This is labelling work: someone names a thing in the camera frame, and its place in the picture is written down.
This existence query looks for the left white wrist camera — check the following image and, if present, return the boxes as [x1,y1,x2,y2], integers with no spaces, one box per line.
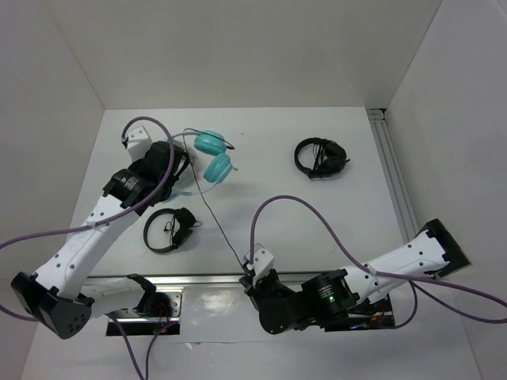
[121,126,152,162]

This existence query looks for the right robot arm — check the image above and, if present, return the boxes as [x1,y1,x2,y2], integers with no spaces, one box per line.
[239,219,471,335]

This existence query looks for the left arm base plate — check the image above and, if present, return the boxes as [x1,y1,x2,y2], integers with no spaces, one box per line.
[112,286,183,337]

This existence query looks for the white grey gaming headset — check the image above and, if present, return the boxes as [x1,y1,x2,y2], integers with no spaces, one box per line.
[187,146,207,171]

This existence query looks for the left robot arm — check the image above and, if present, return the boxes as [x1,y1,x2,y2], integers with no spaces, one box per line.
[11,141,190,340]

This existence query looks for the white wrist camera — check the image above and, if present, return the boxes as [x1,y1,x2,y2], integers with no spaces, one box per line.
[121,126,152,162]
[242,245,275,287]

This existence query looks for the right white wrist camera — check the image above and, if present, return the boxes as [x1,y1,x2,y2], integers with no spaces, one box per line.
[242,245,275,287]

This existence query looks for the thin black headphone cable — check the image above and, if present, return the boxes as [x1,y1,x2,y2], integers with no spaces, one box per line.
[184,128,249,270]

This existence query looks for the teal cat-ear headphones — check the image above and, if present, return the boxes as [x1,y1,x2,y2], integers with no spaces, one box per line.
[170,128,236,200]

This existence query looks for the black headphones front left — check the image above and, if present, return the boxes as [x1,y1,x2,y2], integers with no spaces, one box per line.
[143,207,202,255]

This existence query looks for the aluminium front rail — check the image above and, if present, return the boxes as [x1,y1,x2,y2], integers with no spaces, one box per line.
[85,271,330,289]

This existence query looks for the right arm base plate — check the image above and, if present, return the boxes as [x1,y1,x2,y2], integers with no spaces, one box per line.
[322,294,395,333]

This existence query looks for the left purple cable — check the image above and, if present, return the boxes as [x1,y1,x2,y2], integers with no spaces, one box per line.
[0,116,177,322]

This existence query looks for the purple cable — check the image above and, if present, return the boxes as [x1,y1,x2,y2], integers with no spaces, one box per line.
[249,194,507,329]
[0,116,177,322]

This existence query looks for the aluminium side rail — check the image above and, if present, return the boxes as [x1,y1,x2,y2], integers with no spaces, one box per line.
[366,108,419,242]

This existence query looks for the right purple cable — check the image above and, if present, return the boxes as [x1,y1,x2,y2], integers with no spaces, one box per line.
[249,194,507,329]

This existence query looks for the black headphones back right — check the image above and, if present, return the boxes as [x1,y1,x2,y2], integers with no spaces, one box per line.
[293,137,350,180]

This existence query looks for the black headphones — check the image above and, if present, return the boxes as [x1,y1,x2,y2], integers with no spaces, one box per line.
[293,137,350,180]
[143,207,202,255]

